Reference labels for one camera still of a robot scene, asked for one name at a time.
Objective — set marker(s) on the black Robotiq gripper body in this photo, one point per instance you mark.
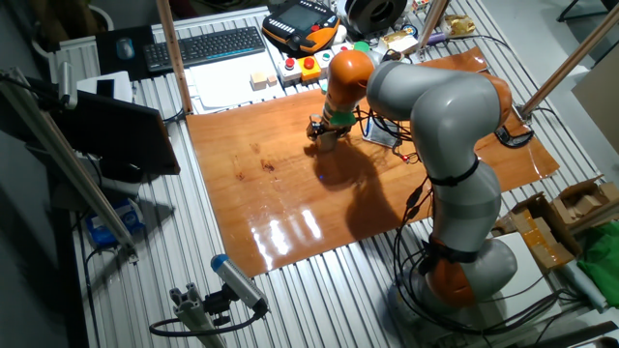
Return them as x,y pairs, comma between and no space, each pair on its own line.
331,126

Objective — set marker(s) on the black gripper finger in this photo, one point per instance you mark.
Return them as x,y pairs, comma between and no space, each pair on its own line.
313,131

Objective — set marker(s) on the large plain wooden cube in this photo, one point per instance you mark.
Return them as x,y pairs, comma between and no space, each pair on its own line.
329,142

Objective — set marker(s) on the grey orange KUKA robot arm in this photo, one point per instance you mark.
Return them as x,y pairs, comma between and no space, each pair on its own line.
450,111

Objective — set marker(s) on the silver digital pocket scale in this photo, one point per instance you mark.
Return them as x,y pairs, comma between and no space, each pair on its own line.
382,137

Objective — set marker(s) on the yellow box red button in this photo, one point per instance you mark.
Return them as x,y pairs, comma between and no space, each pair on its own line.
309,70

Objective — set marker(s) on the white box red emergency button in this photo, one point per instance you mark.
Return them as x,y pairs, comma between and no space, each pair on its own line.
289,71

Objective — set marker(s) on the small plain wooden cube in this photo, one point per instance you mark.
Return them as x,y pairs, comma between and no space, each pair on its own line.
272,80

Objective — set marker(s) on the glossy wood grain mat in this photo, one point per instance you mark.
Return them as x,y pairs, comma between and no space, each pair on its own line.
271,183

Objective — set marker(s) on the white box green button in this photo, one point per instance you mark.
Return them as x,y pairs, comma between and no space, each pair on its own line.
323,59

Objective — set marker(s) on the medium plain wooden cube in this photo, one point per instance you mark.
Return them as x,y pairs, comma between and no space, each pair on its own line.
258,81

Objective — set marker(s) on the white box small red button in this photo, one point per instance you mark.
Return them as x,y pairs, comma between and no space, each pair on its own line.
342,48

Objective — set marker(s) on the yellow box big green button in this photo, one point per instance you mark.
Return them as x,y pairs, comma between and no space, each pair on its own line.
361,47

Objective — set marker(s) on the white rounded plastic object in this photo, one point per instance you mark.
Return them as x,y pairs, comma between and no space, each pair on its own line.
340,34

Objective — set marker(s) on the white paper sheets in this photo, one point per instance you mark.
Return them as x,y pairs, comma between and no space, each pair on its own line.
227,82

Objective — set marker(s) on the yellow white carton box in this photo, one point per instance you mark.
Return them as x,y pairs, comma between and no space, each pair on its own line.
399,42

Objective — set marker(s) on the black orange teach pendant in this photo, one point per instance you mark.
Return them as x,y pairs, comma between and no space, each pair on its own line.
300,21

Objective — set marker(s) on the black filament spool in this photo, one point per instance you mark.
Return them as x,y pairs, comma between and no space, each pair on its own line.
372,14

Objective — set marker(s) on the purple marker pen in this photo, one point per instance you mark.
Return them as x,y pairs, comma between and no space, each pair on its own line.
436,38

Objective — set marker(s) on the black computer keyboard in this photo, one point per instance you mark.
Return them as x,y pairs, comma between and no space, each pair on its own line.
203,48

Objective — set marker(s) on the long support pole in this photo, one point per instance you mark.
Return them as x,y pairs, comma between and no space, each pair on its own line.
566,63
433,21
174,58

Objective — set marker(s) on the colourful puzzle cube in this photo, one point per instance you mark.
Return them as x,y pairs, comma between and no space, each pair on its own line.
421,5

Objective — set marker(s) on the golden foil bag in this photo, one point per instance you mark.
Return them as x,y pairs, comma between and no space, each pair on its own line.
459,24

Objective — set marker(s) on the black C-clamp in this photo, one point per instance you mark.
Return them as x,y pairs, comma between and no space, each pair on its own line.
515,141

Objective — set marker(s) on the black flat monitor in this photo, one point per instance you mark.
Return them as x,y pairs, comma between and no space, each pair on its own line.
121,135

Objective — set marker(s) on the white box device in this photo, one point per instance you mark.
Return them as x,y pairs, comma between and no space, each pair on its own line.
121,84

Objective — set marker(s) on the grey computer mouse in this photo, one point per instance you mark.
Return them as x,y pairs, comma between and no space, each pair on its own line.
125,48

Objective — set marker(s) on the black mouse pad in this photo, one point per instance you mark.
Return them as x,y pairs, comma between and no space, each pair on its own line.
109,63

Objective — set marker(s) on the blue white plastic package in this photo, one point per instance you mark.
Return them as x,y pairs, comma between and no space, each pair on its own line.
116,224

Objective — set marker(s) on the flat brown cardboard box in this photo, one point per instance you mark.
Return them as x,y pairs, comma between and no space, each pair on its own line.
541,237

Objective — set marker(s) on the long aluminium profile beam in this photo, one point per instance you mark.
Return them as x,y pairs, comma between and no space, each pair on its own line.
72,169

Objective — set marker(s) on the white flat sheet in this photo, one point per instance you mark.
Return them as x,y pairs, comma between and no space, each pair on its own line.
532,280

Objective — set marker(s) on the open cardboard box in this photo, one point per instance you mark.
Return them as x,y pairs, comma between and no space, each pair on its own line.
585,200

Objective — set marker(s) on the brown board panel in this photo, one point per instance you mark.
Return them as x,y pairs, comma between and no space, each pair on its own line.
599,106

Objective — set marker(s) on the black chair base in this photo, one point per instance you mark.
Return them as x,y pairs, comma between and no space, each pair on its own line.
580,7

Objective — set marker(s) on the grey rolled sheet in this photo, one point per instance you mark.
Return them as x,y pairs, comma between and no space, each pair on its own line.
582,287

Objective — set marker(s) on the green cloth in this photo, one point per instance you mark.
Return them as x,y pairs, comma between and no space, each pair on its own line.
602,270

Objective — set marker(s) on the green printed wrist mount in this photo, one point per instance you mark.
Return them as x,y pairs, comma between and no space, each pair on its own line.
343,119

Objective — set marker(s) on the grey depth camera blue end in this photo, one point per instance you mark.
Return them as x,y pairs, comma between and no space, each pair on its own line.
239,282

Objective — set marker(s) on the short aluminium profile post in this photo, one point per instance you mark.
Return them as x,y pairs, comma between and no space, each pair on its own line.
193,314

